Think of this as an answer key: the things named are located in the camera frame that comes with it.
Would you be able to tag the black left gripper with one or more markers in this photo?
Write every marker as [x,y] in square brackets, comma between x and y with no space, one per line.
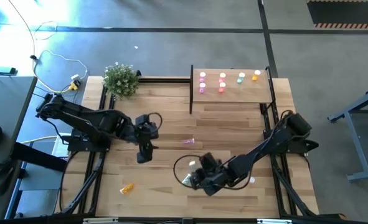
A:
[146,133]

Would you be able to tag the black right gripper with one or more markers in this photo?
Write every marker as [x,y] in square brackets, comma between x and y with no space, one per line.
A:
[215,180]

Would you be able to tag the green translucent medicine bottle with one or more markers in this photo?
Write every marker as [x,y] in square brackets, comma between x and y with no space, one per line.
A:
[240,77]
[191,164]

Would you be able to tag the orange translucent medicine bottle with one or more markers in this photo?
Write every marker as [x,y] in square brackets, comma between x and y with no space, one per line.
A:
[127,188]
[256,75]

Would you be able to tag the purple translucent medicine bottle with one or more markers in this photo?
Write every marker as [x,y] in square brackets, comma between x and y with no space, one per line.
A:
[202,76]
[202,87]
[188,141]

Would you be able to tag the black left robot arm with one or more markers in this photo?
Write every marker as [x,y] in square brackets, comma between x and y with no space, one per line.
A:
[87,121]

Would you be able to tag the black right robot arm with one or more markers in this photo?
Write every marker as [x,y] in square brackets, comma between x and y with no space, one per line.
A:
[264,146]

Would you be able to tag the wooden shelf with black legs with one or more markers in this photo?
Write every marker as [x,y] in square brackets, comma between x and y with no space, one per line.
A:
[233,96]

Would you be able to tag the green plant in black pot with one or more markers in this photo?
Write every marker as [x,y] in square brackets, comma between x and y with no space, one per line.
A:
[121,81]

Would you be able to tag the white and yellow plug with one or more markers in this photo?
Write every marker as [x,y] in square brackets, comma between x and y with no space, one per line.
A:
[75,81]

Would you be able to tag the black computer mouse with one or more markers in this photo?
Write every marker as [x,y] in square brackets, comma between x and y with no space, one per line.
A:
[0,182]

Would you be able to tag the grey desk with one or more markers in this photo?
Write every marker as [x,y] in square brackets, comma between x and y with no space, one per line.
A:
[6,102]

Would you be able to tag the black mat with striped edge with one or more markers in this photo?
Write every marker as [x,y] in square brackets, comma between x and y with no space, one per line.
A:
[342,12]

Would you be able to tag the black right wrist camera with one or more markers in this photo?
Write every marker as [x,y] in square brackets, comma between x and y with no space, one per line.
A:
[209,160]

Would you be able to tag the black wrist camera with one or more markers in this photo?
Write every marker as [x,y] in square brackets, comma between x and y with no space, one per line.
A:
[209,160]
[142,119]

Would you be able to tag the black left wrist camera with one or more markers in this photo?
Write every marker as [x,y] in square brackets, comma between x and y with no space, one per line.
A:
[142,119]

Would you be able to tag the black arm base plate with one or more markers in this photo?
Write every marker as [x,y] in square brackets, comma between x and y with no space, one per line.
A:
[78,144]
[308,146]

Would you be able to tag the blue-grey table frame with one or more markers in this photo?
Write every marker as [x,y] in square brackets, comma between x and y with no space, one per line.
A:
[355,140]

